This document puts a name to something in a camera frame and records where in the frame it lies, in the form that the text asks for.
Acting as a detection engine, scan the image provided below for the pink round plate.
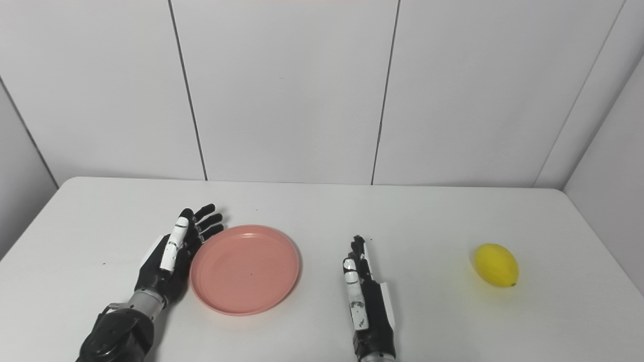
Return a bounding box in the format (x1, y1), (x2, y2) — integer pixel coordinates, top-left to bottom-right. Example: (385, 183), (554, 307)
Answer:
(190, 224), (301, 317)

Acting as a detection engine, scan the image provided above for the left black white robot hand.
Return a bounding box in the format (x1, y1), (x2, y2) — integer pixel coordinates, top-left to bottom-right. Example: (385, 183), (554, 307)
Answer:
(134, 203), (225, 305)

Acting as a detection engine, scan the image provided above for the yellow lemon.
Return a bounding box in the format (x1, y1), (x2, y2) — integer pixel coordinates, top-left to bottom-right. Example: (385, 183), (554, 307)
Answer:
(474, 243), (520, 288)

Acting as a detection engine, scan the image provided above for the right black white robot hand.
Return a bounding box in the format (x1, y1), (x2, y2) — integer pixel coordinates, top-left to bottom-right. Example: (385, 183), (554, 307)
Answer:
(343, 235), (396, 360)

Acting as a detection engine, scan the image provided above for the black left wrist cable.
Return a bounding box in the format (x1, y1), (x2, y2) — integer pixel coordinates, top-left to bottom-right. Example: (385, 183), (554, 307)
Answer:
(93, 302), (124, 327)

